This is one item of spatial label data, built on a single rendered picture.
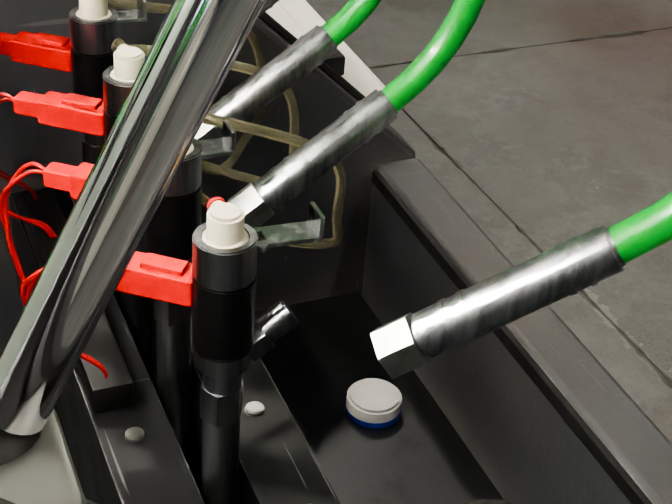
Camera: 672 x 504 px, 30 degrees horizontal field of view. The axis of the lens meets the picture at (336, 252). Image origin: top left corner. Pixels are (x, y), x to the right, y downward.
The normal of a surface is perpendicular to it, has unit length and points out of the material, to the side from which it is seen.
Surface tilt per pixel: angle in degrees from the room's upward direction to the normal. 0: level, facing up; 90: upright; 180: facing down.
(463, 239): 0
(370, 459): 0
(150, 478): 0
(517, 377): 90
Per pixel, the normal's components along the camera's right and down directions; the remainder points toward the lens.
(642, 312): 0.07, -0.83
